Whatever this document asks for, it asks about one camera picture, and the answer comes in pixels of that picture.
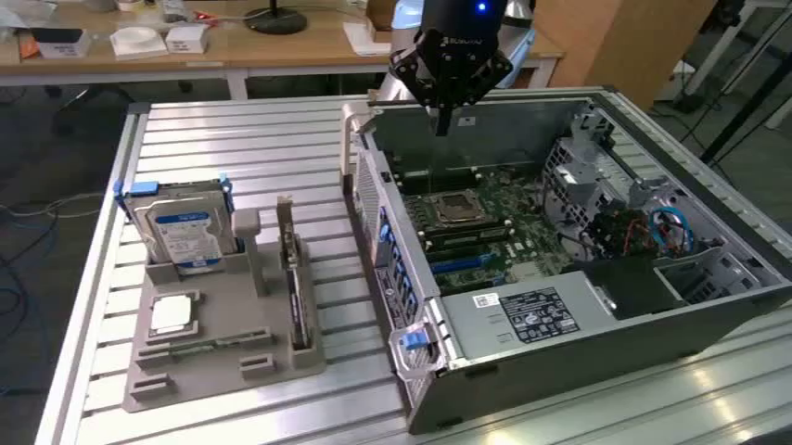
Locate grey power supply unit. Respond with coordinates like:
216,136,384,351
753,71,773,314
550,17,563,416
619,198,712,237
439,271,619,361

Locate black lamp base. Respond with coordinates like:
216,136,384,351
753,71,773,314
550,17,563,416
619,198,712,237
244,0,310,36

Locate metal disk bay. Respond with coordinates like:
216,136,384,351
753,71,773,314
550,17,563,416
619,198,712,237
652,245,766,307

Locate black slanted pole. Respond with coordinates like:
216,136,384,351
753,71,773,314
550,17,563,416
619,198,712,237
698,13,792,163

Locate wooden cabinet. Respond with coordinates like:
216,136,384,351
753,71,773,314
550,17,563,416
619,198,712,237
534,0,718,112

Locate CPU socket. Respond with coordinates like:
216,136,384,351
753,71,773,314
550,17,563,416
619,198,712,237
431,189,483,228

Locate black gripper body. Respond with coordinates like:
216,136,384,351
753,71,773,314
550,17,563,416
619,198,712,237
416,0,503,108

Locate cardboard box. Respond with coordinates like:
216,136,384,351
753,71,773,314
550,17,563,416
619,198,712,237
363,0,403,32

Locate blue wire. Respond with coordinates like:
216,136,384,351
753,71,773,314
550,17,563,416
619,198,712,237
649,206,698,256

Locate green motherboard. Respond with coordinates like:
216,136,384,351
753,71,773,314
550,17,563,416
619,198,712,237
392,159,581,291

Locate white box with black top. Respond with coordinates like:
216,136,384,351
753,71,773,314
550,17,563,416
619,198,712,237
29,27,92,59

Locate red wires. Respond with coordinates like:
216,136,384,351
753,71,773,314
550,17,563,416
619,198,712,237
621,217,657,256

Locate blue expansion slot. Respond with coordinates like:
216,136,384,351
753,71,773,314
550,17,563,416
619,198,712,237
430,257,487,274

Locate wooden desk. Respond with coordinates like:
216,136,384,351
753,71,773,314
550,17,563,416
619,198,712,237
0,0,565,101

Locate hard disk in blue caddy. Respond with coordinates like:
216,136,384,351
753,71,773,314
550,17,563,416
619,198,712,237
113,173,240,279

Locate white papers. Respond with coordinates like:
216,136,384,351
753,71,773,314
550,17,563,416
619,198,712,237
343,21,395,57

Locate blue floor cable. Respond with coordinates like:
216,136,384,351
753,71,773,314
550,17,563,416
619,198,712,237
0,203,63,395

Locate green RAM stick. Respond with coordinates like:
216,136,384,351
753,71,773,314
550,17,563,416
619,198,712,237
169,337,252,356

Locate black chair base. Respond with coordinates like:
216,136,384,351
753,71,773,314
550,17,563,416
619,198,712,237
52,83,135,135

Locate black plastic shroud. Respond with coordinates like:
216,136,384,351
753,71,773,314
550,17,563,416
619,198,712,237
583,257,688,321

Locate grey plastic parts rack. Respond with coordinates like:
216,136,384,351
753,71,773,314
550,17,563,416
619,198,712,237
121,207,328,413

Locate black installed RAM stick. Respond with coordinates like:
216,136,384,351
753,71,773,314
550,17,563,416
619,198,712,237
423,217,513,237
426,230,515,249

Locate white floor cable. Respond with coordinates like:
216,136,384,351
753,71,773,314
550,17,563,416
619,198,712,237
0,192,107,219

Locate white labelled box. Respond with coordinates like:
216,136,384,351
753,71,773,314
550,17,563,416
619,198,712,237
164,25,211,55

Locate silver CPU chip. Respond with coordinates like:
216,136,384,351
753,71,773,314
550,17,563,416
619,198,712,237
149,296,193,333

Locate blue case latch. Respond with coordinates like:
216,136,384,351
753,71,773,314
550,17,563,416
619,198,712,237
398,331,430,353

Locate open grey PC case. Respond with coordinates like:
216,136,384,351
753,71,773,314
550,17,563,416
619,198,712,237
339,83,792,436

